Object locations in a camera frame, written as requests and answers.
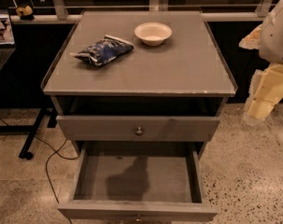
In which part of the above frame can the round metal lower knob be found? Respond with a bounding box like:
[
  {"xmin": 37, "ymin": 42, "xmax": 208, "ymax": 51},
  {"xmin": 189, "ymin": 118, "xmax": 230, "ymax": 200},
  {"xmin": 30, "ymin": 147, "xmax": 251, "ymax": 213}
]
[{"xmin": 135, "ymin": 215, "xmax": 142, "ymax": 223}]

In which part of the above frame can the grey wooden drawer cabinet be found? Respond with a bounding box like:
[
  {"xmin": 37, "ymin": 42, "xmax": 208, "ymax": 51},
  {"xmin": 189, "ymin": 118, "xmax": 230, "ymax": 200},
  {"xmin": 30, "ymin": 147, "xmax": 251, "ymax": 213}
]
[{"xmin": 40, "ymin": 10, "xmax": 238, "ymax": 157}]

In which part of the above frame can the grey upper drawer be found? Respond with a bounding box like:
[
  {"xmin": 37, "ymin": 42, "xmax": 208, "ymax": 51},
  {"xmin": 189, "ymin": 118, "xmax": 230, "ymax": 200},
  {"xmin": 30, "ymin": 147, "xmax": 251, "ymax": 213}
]
[{"xmin": 57, "ymin": 116, "xmax": 219, "ymax": 142}]

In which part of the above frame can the black floor cable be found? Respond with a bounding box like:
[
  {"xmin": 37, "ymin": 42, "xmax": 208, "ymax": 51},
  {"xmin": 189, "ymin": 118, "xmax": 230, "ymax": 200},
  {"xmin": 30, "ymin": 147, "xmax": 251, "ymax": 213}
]
[{"xmin": 0, "ymin": 109, "xmax": 79, "ymax": 224}]

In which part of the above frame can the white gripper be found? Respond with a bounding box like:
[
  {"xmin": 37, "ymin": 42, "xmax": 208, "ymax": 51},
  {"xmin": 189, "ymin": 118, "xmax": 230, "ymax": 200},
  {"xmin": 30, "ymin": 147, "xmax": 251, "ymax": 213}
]
[{"xmin": 239, "ymin": 0, "xmax": 283, "ymax": 126}]

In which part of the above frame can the blue chip bag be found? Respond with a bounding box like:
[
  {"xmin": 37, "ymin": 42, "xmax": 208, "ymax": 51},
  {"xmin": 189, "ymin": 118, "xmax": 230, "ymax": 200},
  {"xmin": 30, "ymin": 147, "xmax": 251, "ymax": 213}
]
[{"xmin": 71, "ymin": 35, "xmax": 134, "ymax": 66}]

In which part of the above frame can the open laptop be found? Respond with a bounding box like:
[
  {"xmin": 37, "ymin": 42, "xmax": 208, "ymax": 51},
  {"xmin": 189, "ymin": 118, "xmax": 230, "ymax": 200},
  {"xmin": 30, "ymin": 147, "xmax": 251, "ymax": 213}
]
[{"xmin": 0, "ymin": 7, "xmax": 16, "ymax": 71}]

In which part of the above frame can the white horizontal rail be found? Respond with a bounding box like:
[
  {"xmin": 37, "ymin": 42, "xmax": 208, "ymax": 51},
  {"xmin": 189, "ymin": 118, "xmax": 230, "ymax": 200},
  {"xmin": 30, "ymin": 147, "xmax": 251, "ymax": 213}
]
[{"xmin": 11, "ymin": 12, "xmax": 264, "ymax": 24}]

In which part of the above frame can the white paper bowl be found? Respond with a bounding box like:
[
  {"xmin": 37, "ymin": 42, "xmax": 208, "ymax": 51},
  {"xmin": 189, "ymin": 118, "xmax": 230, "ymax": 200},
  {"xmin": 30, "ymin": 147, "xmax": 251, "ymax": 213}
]
[{"xmin": 134, "ymin": 22, "xmax": 172, "ymax": 47}]

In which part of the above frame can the black desk leg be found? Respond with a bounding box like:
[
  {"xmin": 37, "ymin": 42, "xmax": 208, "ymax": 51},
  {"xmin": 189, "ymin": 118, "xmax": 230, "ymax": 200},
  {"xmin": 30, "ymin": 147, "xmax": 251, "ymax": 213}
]
[{"xmin": 19, "ymin": 108, "xmax": 46, "ymax": 160}]

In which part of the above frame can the grey open middle drawer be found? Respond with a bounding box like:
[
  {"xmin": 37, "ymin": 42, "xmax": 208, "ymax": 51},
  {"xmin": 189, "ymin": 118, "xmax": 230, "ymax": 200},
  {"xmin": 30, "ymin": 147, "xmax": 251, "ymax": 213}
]
[{"xmin": 58, "ymin": 142, "xmax": 218, "ymax": 222}]

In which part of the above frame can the round metal upper knob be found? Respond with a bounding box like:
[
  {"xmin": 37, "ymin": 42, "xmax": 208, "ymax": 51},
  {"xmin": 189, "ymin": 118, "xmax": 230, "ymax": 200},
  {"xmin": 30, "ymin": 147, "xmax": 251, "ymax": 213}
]
[{"xmin": 135, "ymin": 127, "xmax": 143, "ymax": 135}]

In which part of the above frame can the round metal knob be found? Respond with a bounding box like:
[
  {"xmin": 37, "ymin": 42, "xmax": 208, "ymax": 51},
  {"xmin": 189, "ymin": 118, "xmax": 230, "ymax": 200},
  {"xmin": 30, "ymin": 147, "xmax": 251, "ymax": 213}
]
[
  {"xmin": 135, "ymin": 215, "xmax": 142, "ymax": 223},
  {"xmin": 135, "ymin": 127, "xmax": 143, "ymax": 135}
]

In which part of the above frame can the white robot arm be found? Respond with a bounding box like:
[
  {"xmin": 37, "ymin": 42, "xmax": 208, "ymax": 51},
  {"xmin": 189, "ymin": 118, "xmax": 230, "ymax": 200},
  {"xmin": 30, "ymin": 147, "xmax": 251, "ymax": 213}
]
[{"xmin": 239, "ymin": 0, "xmax": 283, "ymax": 126}]

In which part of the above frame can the yellow black small object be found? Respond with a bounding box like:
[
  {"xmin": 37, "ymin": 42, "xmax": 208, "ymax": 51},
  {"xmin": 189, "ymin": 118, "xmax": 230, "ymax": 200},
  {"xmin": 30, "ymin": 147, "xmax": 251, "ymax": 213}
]
[{"xmin": 16, "ymin": 5, "xmax": 35, "ymax": 21}]

